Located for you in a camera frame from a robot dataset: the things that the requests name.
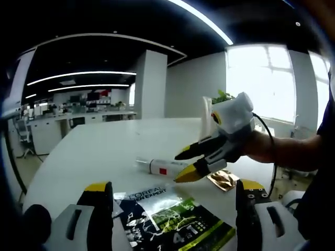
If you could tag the potted green plant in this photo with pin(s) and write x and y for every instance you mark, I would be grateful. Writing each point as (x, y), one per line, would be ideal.
(222, 97)

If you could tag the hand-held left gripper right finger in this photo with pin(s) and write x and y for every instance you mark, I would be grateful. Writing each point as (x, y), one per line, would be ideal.
(274, 225)

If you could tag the black rounded object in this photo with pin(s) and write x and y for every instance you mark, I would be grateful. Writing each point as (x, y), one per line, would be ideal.
(36, 222)

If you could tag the white square pillar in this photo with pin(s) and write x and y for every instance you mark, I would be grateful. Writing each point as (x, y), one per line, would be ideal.
(151, 83)

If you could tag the white mesh office chair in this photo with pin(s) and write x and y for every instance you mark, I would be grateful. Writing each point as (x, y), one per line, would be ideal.
(26, 138)

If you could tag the white skincare tube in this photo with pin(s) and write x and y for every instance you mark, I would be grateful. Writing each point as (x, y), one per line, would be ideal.
(206, 117)

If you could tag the small skincare bottle red square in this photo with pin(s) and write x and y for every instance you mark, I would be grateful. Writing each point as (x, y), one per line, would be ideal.
(157, 167)

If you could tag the long white ceiling light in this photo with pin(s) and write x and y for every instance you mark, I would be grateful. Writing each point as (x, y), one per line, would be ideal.
(89, 86)
(201, 18)
(81, 75)

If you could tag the dark green skincare packet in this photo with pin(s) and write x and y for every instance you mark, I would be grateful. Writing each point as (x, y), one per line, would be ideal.
(170, 225)

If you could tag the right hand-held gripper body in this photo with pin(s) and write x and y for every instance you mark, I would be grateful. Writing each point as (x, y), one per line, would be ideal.
(235, 117)

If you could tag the person's dark clothing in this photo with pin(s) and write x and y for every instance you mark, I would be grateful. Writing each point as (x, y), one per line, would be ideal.
(319, 196)

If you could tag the gold foil skincare sachet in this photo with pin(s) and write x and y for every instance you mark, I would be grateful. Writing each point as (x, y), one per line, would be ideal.
(225, 181)

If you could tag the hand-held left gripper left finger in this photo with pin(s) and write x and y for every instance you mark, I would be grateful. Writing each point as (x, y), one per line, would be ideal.
(68, 227)

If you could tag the row of white office desks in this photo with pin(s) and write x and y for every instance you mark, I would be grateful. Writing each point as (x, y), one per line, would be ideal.
(86, 120)

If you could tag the large bright window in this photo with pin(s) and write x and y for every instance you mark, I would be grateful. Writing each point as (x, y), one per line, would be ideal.
(319, 91)
(259, 83)

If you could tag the person's right hand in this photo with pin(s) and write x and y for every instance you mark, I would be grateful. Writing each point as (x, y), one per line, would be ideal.
(261, 146)

